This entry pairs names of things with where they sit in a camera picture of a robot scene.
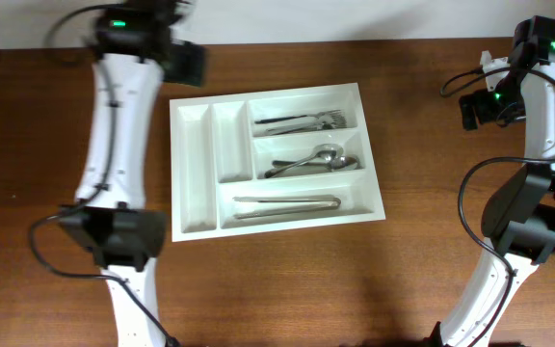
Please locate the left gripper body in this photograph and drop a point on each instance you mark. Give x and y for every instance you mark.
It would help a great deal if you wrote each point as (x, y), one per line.
(182, 65)

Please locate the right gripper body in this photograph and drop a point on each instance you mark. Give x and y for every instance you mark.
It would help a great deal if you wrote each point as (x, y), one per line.
(505, 102)

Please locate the metal fork dark handle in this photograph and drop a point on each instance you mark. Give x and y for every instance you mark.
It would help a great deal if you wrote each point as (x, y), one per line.
(334, 115)

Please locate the white cutlery tray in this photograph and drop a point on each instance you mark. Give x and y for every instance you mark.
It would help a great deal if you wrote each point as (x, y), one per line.
(219, 153)

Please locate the large metal spoon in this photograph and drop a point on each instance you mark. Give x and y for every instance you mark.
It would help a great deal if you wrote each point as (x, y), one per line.
(326, 152)
(338, 164)

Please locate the dark chopstick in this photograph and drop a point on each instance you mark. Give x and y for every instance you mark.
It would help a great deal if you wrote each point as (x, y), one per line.
(323, 205)
(312, 199)

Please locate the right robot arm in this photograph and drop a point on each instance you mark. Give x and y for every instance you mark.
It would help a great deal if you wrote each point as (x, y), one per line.
(518, 221)

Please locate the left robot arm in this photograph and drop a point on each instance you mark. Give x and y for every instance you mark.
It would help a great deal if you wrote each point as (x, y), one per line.
(134, 55)

